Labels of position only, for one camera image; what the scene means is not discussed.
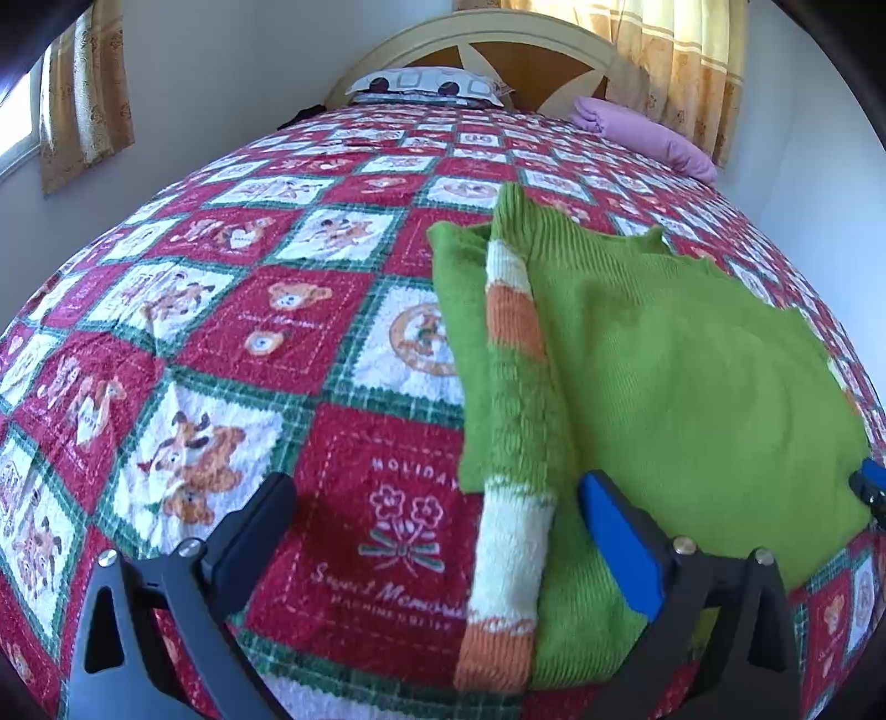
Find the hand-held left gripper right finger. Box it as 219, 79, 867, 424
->
578, 471, 804, 720

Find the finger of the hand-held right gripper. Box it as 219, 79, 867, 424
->
848, 457, 886, 531

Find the white patterned pillow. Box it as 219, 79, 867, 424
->
346, 65, 506, 108

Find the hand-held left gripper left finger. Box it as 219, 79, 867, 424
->
69, 472, 298, 720

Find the sliding glass window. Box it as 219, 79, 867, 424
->
0, 65, 43, 182

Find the red checkered printed bed blanket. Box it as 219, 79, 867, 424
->
0, 93, 886, 720

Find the cream and brown headboard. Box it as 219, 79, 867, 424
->
324, 12, 641, 115

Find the pink pillow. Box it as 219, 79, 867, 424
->
571, 95, 719, 184

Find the green orange striped knit sweater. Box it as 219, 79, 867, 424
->
425, 181, 874, 693

